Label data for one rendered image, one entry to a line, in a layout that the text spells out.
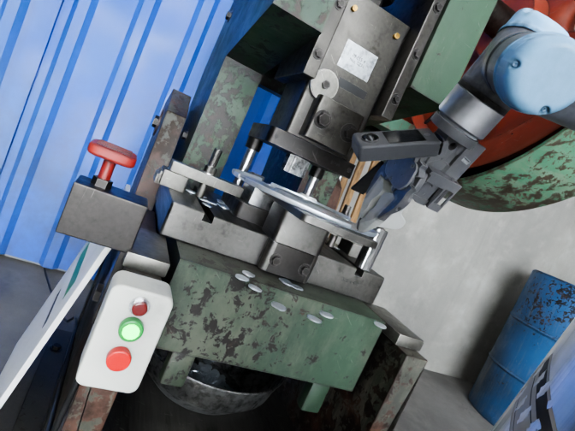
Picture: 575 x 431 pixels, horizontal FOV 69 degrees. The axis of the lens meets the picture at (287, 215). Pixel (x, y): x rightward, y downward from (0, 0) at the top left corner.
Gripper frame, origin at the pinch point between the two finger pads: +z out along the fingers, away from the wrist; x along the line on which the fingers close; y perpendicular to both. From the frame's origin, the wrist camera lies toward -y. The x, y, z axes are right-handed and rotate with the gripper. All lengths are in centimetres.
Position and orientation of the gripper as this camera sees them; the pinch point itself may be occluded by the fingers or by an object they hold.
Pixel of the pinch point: (359, 223)
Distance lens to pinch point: 67.3
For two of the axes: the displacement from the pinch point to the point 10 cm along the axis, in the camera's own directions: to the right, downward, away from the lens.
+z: -5.1, 7.2, 4.8
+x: -1.4, -6.2, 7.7
